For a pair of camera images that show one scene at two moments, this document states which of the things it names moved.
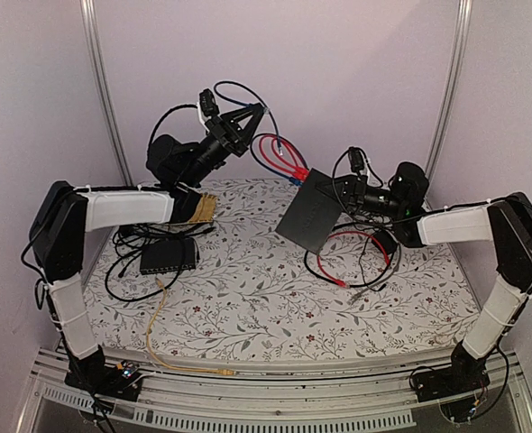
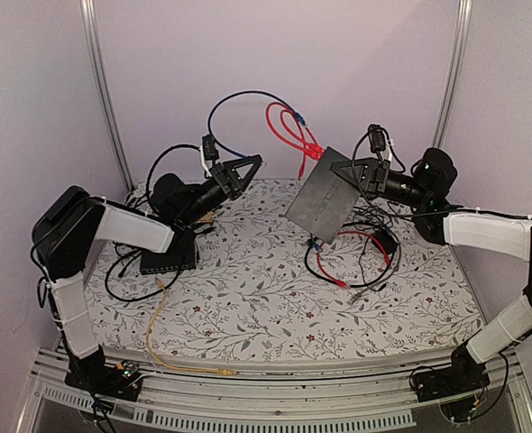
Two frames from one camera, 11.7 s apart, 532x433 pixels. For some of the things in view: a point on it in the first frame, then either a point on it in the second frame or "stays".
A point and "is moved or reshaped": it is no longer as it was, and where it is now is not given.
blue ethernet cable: [291, 179] to [292, 110]
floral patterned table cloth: [229, 288] stays
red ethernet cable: [291, 149] to [318, 150]
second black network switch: [166, 255] stays
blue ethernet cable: [238, 85] to [316, 244]
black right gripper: [354, 190] to [374, 174]
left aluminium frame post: [90, 27] stays
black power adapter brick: [387, 241] stays
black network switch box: [312, 212] is moved or reshaped
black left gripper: [230, 133] to [219, 173]
